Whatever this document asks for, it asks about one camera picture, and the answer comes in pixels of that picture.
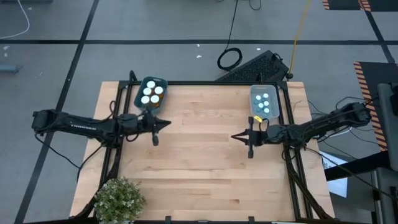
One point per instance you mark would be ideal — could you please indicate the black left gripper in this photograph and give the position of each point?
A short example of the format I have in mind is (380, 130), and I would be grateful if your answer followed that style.
(150, 124)

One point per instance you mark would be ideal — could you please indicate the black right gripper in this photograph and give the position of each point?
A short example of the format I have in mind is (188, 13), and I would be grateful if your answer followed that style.
(259, 137)

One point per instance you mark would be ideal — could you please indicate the teal plastic bin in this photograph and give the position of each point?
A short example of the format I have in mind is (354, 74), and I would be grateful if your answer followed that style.
(149, 108)

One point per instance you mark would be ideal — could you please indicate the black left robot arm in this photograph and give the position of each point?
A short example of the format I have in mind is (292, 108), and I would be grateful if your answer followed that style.
(87, 126)

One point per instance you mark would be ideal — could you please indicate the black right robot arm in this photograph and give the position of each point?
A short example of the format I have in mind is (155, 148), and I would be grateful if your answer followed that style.
(311, 129)

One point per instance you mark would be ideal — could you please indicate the clear plastic bin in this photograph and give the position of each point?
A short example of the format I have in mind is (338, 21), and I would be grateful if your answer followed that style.
(273, 90)

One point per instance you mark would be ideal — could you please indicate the black keyboard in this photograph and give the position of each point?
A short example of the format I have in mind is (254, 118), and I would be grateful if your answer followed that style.
(258, 67)

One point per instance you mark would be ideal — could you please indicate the green potted plant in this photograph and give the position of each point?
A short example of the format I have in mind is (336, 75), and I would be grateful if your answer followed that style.
(119, 200)

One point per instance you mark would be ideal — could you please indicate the white sheet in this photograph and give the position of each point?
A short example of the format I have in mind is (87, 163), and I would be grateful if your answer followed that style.
(339, 186)

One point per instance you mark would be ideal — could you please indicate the black beam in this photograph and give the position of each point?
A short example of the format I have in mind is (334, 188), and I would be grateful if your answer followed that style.
(357, 166)

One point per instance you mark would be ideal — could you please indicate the large black striped-edge mat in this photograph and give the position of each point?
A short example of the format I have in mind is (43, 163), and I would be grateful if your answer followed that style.
(373, 74)

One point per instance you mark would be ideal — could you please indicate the grey cart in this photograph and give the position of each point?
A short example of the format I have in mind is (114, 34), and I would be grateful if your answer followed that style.
(387, 124)

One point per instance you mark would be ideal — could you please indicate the blue-grey floor block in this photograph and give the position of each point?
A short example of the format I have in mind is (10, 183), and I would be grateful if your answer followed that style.
(7, 69)

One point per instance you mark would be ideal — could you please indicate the narrow black striped-edge mat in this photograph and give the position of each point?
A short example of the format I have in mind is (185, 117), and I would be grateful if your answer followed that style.
(345, 4)

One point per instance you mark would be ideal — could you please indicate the black metal table frame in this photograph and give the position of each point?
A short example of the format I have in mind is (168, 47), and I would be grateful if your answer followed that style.
(202, 83)

